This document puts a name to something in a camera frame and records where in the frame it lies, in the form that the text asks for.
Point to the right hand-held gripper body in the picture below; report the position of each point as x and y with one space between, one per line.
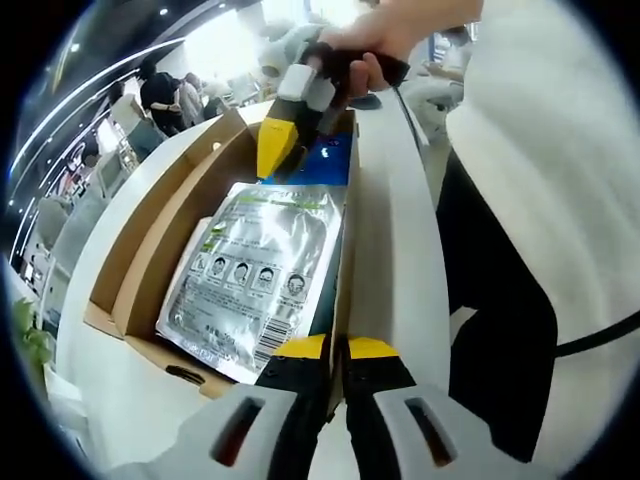
300 80

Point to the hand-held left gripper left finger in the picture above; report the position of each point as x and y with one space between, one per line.
225 425

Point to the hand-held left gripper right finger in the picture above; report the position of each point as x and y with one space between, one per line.
425 435

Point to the silver mask packet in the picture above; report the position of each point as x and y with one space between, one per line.
250 240

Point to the brown cardboard shoe box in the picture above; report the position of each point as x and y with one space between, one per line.
150 260

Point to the person's right hand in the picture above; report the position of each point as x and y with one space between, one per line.
385 30

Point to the black computer mouse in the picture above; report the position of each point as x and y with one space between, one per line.
367 102

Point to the person's black garment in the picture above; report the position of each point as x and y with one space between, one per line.
500 275

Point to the green plant in white pot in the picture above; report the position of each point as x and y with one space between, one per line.
35 345

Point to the grey padded office chair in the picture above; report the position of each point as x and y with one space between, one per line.
70 225

